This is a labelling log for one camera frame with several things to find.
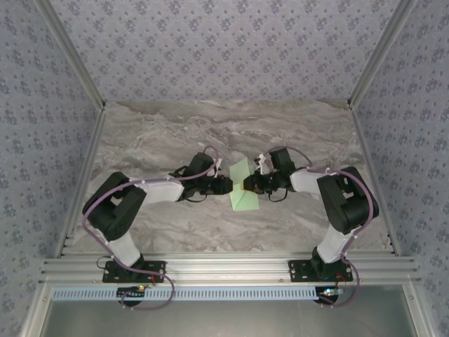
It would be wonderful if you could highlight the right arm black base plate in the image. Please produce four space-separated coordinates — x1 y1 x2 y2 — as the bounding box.
287 259 354 284

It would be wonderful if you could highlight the small adapter circuit board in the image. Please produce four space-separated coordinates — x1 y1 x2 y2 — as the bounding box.
315 286 347 303
116 285 147 300

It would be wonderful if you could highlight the light green paper sheet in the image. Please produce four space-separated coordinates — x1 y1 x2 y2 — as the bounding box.
227 157 261 213

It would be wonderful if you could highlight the aluminium frame bar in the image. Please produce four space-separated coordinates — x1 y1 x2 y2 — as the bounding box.
403 282 438 337
19 282 54 337

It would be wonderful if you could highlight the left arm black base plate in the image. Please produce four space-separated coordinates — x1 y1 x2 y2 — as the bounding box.
102 260 167 284

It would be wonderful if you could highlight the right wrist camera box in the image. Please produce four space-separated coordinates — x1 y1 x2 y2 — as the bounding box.
255 152 271 174

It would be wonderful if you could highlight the pale blue slotted cable duct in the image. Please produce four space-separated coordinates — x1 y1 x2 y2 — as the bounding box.
51 285 319 301

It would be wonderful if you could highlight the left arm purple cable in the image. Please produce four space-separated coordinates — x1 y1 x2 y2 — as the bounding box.
81 145 224 312

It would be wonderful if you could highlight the aluminium mounting rail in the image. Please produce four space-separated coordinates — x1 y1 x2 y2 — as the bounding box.
38 255 422 286

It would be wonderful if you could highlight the aluminium frame post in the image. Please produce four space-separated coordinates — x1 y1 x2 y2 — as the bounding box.
347 0 420 110
34 0 107 110

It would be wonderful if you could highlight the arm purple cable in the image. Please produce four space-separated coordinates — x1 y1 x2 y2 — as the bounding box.
81 145 224 312
261 146 376 310

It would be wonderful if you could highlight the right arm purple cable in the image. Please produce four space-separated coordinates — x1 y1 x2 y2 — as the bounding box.
261 146 376 310

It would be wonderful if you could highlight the aluminium table side rail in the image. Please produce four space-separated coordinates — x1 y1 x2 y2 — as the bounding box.
54 105 108 259
348 105 403 258

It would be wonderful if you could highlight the grey metal sheet panel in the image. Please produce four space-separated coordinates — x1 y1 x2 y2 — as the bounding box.
38 284 422 337

